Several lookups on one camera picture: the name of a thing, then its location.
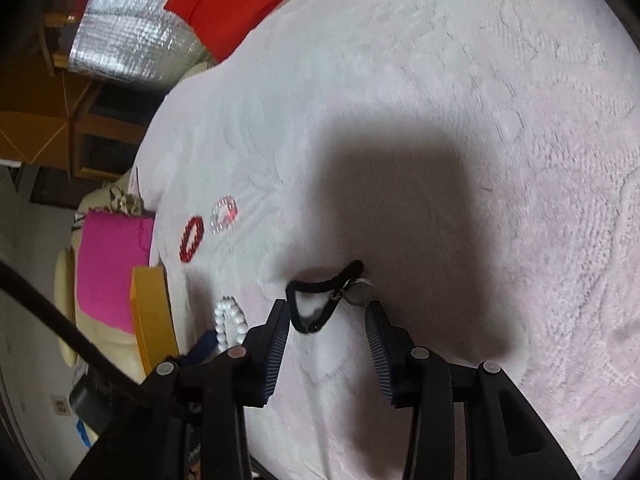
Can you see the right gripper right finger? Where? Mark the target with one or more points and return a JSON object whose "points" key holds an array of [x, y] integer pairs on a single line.
{"points": [[390, 347]]}

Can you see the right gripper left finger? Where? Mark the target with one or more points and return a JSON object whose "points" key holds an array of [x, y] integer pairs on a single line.
{"points": [[265, 345]]}

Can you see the orange cardboard tray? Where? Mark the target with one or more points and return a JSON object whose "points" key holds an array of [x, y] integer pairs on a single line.
{"points": [[151, 312]]}

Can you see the beige leather sofa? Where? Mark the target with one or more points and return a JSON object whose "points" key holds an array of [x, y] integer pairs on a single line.
{"points": [[119, 347]]}

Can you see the magenta cushion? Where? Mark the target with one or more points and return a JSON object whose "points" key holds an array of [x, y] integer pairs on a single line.
{"points": [[111, 246]]}

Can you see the patterned small pouch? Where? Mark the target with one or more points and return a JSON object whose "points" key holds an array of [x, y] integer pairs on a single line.
{"points": [[124, 203]]}

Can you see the pink white bedspread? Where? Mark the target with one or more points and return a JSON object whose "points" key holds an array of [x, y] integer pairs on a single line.
{"points": [[480, 157]]}

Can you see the wooden cabinet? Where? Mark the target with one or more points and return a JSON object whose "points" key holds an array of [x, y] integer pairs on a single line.
{"points": [[68, 122]]}

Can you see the silver foil insulation panel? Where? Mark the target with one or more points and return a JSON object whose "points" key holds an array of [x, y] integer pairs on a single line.
{"points": [[137, 43]]}

